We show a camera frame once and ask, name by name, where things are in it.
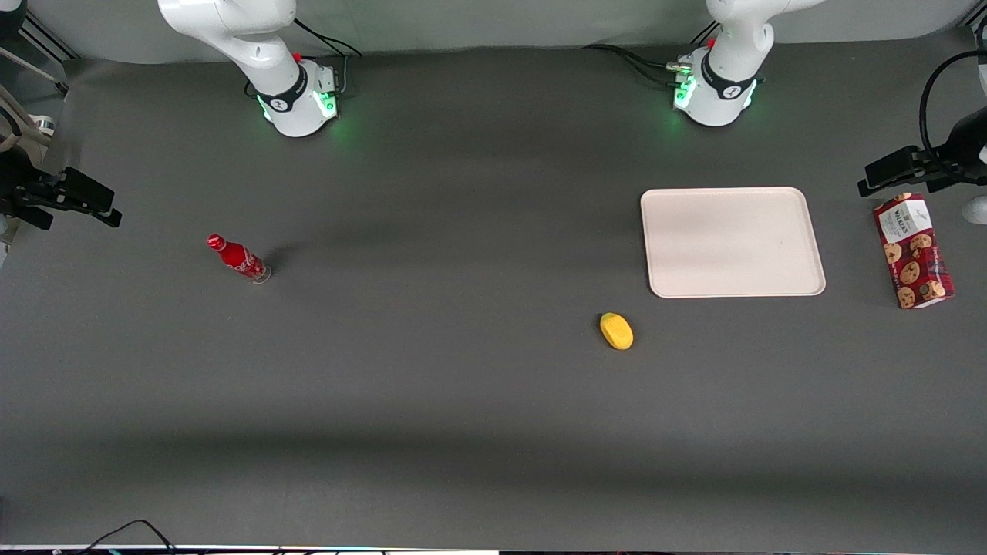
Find black arm base cables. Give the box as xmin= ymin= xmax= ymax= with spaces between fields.
xmin=245 ymin=18 xmax=364 ymax=98
xmin=582 ymin=22 xmax=722 ymax=87

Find beige plastic tray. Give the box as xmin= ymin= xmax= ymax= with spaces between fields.
xmin=640 ymin=187 xmax=827 ymax=299

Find yellow mango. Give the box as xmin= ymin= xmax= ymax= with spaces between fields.
xmin=600 ymin=312 xmax=635 ymax=352

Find red cola bottle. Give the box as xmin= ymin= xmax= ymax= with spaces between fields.
xmin=206 ymin=234 xmax=272 ymax=284

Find black cable at table edge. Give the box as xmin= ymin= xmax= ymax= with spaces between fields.
xmin=77 ymin=519 xmax=180 ymax=555

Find black right arm base cables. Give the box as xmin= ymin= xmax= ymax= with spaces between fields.
xmin=245 ymin=18 xmax=364 ymax=98

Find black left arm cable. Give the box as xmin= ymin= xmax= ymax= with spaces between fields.
xmin=918 ymin=49 xmax=987 ymax=177

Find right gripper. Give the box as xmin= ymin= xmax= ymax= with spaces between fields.
xmin=0 ymin=146 xmax=123 ymax=230

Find red cookie box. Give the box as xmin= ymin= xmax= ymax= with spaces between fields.
xmin=874 ymin=193 xmax=956 ymax=310

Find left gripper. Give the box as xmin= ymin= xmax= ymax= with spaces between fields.
xmin=857 ymin=106 xmax=987 ymax=198

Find aluminium frame rail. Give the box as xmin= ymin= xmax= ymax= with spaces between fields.
xmin=17 ymin=14 xmax=79 ymax=62

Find beige strap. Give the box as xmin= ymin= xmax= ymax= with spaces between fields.
xmin=0 ymin=46 xmax=70 ymax=151

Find black left arm base cables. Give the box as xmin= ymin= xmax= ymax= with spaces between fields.
xmin=582 ymin=22 xmax=722 ymax=87

